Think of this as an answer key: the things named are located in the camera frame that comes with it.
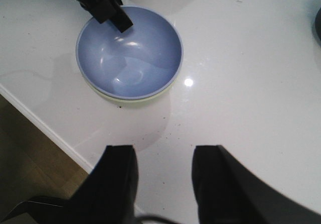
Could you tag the green bowl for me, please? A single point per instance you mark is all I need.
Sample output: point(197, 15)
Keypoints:
point(130, 89)

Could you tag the dark blue saucepan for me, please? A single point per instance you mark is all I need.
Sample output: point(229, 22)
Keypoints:
point(317, 25)

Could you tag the blue bowl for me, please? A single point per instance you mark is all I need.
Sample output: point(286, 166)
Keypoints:
point(152, 47)

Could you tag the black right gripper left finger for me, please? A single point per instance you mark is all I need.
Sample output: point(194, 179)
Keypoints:
point(106, 196)

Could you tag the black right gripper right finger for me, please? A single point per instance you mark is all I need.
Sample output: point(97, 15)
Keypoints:
point(227, 192)

